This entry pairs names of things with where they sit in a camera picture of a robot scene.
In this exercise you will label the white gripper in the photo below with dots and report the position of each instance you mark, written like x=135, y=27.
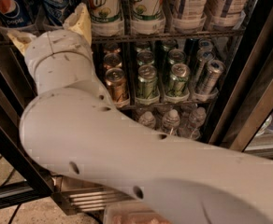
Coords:
x=58, y=45

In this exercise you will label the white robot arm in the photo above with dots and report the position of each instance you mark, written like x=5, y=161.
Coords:
x=73, y=128

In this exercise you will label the front left Pepsi can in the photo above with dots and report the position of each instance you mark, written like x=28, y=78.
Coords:
x=14, y=13

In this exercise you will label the left 7UP can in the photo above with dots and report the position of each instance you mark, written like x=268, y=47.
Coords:
x=104, y=11

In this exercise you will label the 7up can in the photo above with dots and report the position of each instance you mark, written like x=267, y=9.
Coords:
x=146, y=10
x=104, y=11

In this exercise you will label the front right gold can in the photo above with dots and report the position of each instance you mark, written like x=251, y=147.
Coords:
x=116, y=84

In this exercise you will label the right 7UP can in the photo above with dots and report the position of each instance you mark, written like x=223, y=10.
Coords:
x=146, y=10

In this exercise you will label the front left green can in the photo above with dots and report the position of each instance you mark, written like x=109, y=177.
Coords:
x=146, y=82

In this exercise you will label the green can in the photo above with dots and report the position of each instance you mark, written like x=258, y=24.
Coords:
x=177, y=81
x=146, y=82

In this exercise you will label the front right green can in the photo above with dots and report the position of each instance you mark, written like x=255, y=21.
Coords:
x=177, y=81

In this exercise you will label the left white drink can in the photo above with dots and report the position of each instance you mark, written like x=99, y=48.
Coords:
x=188, y=9

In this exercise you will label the white drink can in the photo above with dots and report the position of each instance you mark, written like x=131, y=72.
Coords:
x=230, y=0
x=188, y=9

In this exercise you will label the open glass fridge door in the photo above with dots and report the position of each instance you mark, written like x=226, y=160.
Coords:
x=37, y=183

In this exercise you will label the stainless steel fridge cabinet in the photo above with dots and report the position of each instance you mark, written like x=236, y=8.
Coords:
x=242, y=100

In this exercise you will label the front silver slim can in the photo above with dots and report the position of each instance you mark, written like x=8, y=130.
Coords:
x=210, y=75

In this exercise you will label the right white drink can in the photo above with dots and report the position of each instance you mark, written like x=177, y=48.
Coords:
x=230, y=0

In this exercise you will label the middle water bottle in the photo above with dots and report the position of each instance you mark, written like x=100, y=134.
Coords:
x=170, y=122

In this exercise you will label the right water bottle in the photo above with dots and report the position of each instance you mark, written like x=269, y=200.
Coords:
x=191, y=127

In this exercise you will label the clear plastic food container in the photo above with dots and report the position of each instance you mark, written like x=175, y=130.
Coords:
x=131, y=212

